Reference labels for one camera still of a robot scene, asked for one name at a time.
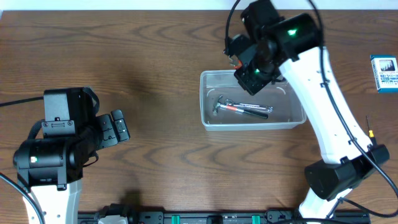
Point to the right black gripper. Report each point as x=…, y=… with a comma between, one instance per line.
x=237, y=59

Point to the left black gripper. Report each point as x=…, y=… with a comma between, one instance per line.
x=109, y=130

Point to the red handled pliers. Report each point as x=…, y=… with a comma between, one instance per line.
x=235, y=62

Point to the silver ratchet wrench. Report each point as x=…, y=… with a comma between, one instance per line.
x=263, y=108

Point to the clear plastic storage container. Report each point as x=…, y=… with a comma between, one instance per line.
x=287, y=114

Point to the small hammer with black grip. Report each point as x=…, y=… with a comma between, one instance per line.
x=218, y=104

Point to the blue and white box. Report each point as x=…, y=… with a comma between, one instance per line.
x=385, y=73

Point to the black yellow screwdriver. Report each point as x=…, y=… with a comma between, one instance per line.
x=371, y=132

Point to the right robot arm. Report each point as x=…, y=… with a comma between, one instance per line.
x=348, y=156

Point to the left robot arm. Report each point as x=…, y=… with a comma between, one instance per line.
x=50, y=162

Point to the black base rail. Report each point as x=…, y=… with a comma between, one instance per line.
x=116, y=213

